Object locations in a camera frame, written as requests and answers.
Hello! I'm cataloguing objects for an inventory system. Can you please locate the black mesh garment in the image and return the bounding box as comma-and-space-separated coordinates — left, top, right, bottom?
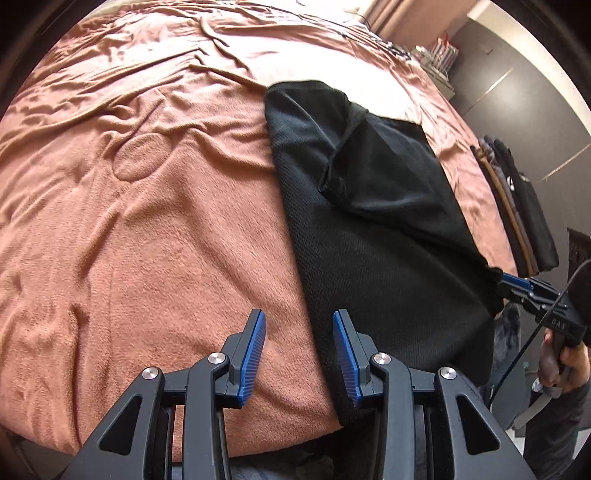
264, 81, 503, 425

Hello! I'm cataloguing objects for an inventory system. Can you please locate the stack of folded clothes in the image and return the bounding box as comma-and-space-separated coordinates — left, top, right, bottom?
471, 136, 559, 277

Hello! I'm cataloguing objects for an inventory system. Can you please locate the person's right hand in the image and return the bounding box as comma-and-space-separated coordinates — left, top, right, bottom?
538, 329, 590, 393

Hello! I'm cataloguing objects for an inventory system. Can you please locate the dark grey wardrobe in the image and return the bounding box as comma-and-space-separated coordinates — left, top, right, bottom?
450, 20, 590, 258

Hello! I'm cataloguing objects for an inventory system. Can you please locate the rust orange blanket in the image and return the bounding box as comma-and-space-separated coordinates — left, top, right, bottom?
1, 1, 516, 456

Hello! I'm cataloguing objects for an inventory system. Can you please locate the pink curtain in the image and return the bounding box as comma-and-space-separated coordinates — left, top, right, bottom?
365, 0, 477, 47

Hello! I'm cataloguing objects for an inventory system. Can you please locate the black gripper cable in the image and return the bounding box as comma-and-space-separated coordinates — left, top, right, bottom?
489, 287, 571, 411

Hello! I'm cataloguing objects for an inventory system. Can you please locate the wire rack with items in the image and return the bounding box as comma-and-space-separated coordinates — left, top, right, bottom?
411, 35, 459, 100

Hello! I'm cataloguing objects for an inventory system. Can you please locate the black cable on bed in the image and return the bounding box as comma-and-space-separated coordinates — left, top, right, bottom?
294, 0, 412, 59

